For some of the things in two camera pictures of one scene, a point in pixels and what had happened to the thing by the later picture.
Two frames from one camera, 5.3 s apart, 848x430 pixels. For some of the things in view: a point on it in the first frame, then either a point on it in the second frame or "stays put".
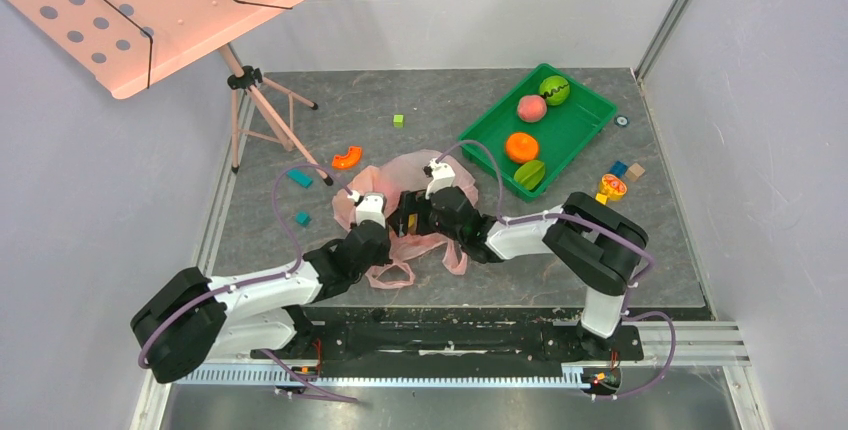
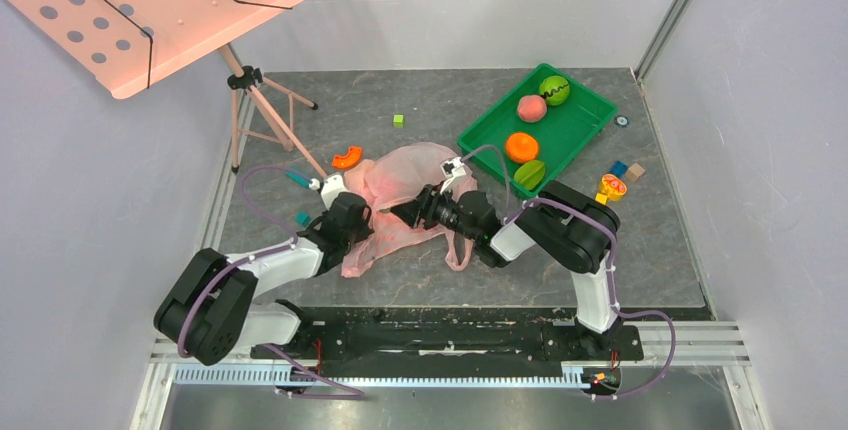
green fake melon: (555, 89) stays put
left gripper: (385, 248) -> (364, 231)
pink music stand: (132, 17) stays put
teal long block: (299, 177) stays put
